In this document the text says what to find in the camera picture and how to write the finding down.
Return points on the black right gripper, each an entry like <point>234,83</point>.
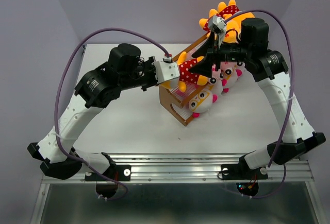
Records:
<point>210,52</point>

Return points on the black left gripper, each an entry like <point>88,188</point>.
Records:
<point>151,65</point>

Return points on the pink plush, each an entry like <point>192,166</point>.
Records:
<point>225,65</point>
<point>217,76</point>

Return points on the white glasses plush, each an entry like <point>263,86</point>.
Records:
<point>215,86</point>
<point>231,75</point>
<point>200,103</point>

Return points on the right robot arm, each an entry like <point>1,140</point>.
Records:
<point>270,72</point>

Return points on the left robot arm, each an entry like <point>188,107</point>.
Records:
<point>125,69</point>

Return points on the wooden toy shelf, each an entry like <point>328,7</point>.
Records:
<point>176,102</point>

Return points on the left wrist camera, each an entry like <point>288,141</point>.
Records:
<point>166,70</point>

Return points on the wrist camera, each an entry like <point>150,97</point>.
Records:
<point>166,70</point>
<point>217,25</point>

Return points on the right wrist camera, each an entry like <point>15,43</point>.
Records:
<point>217,25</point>

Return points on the aluminium rail frame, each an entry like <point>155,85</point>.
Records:
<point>195,168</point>

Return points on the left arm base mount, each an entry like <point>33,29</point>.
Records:
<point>114,189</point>

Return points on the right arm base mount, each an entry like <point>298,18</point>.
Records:
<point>246,178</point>

